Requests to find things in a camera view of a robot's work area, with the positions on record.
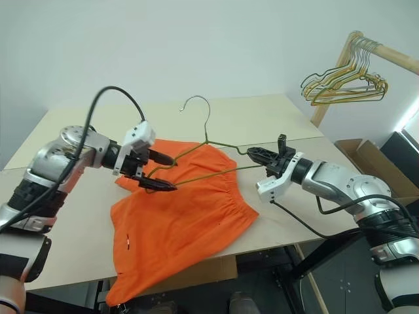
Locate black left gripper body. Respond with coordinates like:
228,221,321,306
119,145,152,181

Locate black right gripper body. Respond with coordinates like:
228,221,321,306
265,133,296,179

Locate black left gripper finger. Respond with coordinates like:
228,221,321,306
132,175,179,193
147,148,179,167

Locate orange shorts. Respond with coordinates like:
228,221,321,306
105,139,260,308

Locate open brown cardboard box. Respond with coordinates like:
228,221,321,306
333,138,419,207

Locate flat brown cardboard box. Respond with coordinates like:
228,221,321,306
143,256,239,296

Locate wooden stick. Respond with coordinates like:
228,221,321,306
293,243,329,314

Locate black box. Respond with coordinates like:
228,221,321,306
380,130,419,171

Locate dark rounded shape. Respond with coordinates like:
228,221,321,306
228,290,260,314

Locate wooden clothes rack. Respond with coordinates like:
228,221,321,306
310,30,419,128

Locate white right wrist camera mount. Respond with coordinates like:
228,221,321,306
256,151,304,204

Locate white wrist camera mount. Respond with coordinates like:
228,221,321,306
256,151,304,204
113,120,156,176

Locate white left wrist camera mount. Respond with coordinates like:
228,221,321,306
113,120,156,176

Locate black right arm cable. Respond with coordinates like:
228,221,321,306
270,192,419,240

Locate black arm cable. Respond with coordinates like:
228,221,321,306
0,86,147,235
270,192,419,240

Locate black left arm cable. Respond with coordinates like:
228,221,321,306
0,86,147,235

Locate dark green wire hanger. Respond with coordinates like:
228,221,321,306
300,36,377,99

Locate black table frame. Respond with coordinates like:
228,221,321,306
235,228,373,289

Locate gold wire hanger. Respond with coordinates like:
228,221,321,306
310,38,390,107
302,36,382,103

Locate bunch of wire hangers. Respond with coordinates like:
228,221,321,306
307,37,387,106

